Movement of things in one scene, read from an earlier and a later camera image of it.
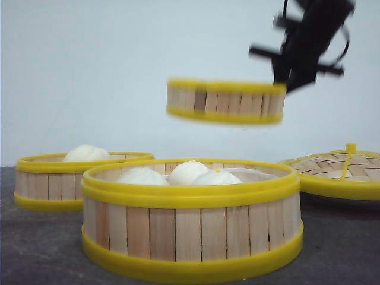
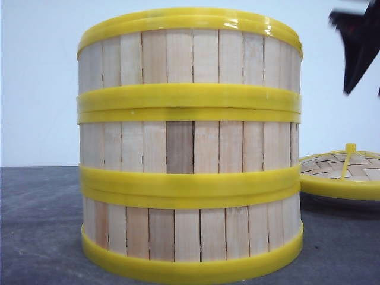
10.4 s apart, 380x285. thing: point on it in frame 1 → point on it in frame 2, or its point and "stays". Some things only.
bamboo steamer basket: (49, 181) → (189, 61)
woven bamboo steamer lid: (348, 172) stays
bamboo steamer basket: (223, 101) → (189, 154)
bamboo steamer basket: (190, 220) stays
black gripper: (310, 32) → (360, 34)
